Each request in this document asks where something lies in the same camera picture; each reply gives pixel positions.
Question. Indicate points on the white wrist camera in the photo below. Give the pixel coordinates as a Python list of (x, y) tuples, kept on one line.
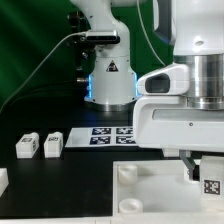
[(172, 80)]

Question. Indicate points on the white marker tag plate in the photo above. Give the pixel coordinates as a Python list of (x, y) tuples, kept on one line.
[(100, 137)]

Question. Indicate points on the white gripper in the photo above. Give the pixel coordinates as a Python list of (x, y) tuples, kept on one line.
[(164, 122)]

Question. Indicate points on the white square tabletop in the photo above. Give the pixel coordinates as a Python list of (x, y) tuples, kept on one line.
[(158, 192)]

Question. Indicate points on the white left obstacle block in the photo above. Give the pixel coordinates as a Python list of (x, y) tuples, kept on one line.
[(3, 180)]

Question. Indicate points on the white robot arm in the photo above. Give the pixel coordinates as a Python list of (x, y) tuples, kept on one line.
[(195, 28)]

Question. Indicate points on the grey camera on base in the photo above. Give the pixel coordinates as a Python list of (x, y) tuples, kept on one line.
[(101, 37)]

